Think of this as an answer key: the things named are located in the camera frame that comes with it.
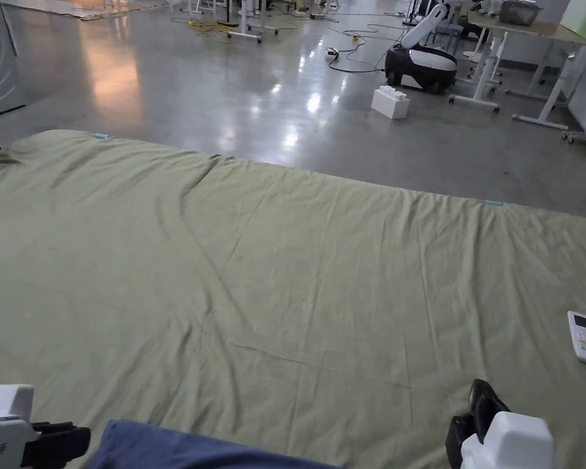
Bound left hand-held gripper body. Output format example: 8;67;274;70
0;384;41;469

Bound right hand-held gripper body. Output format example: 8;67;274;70
444;410;555;469

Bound dark blue shirt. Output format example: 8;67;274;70
84;418;344;469

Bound white remote control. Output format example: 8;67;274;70
566;310;586;367

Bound bed with pale green sheet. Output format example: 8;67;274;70
0;129;586;469

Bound white studded block box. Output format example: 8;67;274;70
371;85;411;121

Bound black and white wheeled robot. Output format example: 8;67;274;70
384;2;459;94

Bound wooden top table white legs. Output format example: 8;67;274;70
448;0;586;131

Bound grey white cabinet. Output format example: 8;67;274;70
0;0;29;118

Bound black cable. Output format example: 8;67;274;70
328;21;411;74

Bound yellow cable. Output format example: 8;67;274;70
170;16;236;41

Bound white frame table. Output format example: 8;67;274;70
226;0;280;45

